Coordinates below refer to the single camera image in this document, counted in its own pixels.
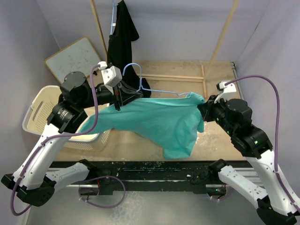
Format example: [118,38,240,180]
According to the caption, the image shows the wooden clothes rack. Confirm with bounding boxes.
[90,0,240,98]

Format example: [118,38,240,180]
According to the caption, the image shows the blue hanger with black shirt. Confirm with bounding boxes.
[110,0,118,35]

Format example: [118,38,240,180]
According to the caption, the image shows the teal t shirt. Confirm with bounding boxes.
[79,92,204,159]

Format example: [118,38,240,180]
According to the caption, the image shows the cream plastic laundry basket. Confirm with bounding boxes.
[22,85,110,150]

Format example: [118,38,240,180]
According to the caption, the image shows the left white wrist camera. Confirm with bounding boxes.
[98,61,122,93]

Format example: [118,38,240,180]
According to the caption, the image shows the black t shirt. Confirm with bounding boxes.
[107,0,151,98]

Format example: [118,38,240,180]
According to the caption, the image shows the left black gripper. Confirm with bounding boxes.
[77,78,142,110]

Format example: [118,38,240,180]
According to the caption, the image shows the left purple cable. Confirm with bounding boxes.
[10,64,127,216]

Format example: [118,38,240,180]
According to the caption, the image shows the small framed whiteboard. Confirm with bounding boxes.
[45,37,101,83]

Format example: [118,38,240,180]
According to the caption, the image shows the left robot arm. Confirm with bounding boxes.
[1,71,143,216]

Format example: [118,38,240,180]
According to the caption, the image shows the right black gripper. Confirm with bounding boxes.
[198,93,236,135]

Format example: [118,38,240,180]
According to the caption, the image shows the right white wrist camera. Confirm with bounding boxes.
[214,81,237,104]

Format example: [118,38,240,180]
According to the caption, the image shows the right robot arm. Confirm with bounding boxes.
[197,95,300,225]

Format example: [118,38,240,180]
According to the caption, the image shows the light blue wire hanger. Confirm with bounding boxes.
[122,63,190,96]

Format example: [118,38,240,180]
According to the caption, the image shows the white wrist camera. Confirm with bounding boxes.
[214,81,237,104]
[98,61,122,93]

